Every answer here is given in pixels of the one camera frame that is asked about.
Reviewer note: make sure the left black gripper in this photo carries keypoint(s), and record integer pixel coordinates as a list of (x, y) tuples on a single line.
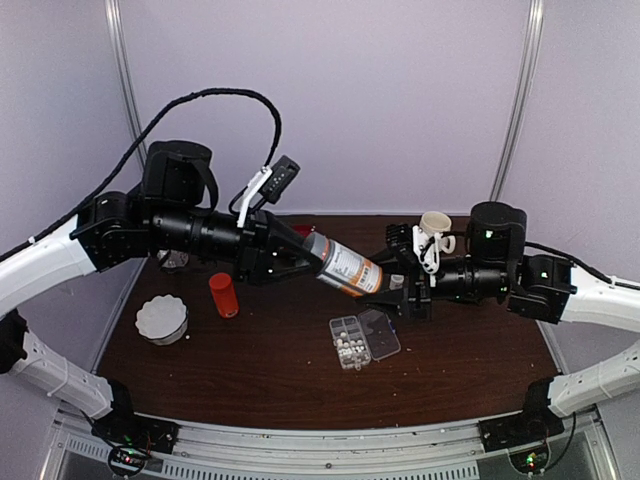
[(258, 266)]

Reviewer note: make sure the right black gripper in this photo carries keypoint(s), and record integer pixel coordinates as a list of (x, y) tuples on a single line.
[(405, 300)]

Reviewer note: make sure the grey lid pill bottle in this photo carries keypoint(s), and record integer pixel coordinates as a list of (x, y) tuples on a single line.
[(343, 268)]

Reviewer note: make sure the clear plastic pill organizer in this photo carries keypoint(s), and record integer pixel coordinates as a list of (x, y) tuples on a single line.
[(360, 339)]

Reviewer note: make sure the white pill bottle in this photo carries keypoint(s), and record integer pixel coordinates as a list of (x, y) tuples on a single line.
[(396, 281)]

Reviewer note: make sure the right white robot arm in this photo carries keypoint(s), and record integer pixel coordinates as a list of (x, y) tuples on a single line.
[(598, 299)]

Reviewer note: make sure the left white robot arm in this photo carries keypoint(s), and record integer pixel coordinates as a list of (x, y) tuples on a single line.
[(42, 265)]

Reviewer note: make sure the red floral plate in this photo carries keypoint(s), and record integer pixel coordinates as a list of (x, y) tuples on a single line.
[(303, 229)]

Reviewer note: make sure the cream textured mug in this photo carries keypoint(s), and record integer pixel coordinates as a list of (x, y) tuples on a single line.
[(435, 223)]

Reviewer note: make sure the orange pill bottle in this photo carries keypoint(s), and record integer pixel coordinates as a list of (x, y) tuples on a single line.
[(224, 295)]

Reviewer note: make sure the yellow interior floral mug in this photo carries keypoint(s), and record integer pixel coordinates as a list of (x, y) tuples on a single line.
[(171, 261)]

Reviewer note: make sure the white scalloped bowl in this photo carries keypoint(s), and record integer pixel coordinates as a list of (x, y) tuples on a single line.
[(163, 320)]

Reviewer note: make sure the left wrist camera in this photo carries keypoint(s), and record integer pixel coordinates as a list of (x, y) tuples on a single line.
[(266, 186)]

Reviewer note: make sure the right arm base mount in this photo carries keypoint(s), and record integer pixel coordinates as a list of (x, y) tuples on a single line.
[(535, 422)]

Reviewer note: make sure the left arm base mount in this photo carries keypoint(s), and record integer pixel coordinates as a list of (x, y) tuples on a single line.
[(122, 425)]

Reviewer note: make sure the front aluminium rail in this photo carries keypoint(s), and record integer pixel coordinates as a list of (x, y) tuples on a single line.
[(441, 451)]

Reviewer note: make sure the left aluminium frame post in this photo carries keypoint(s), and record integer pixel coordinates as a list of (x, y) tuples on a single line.
[(118, 43)]

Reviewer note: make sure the aluminium frame post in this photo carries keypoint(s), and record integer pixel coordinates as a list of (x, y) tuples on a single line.
[(118, 43), (527, 70)]

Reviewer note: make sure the right aluminium frame post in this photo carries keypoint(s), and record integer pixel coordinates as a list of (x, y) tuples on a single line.
[(527, 70)]

